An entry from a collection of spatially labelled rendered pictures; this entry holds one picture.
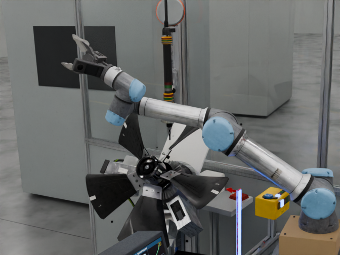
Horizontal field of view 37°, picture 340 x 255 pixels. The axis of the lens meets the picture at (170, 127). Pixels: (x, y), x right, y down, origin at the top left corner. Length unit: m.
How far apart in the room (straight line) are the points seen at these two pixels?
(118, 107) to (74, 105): 2.84
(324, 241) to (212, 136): 0.57
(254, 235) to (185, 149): 0.74
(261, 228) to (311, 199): 1.21
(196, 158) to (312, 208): 0.87
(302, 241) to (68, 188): 3.38
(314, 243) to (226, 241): 1.25
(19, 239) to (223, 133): 3.07
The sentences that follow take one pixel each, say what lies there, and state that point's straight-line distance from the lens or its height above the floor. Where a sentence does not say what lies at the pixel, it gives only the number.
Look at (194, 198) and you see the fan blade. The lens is 2.16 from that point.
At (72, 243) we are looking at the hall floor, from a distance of 4.41.
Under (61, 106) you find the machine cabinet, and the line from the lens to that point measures 4.84.
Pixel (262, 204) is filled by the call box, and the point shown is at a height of 1.05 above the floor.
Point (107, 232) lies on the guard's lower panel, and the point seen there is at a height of 0.30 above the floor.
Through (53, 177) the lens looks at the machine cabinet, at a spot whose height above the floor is 0.27.
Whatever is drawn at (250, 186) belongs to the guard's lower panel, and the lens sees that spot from 2.95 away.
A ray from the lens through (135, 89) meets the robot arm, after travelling 1.87.
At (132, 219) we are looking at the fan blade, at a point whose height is 1.03.
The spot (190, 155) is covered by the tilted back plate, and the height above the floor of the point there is 1.18.
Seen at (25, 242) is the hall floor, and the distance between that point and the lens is 4.53.
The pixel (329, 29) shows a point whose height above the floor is 1.79.
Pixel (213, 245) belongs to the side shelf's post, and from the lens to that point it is 3.03.
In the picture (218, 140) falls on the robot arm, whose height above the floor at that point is 1.47.
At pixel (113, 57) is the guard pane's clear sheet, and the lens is 3.37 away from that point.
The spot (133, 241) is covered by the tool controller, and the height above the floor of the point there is 1.24.
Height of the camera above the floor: 1.98
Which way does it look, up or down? 15 degrees down
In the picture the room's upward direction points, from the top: 2 degrees counter-clockwise
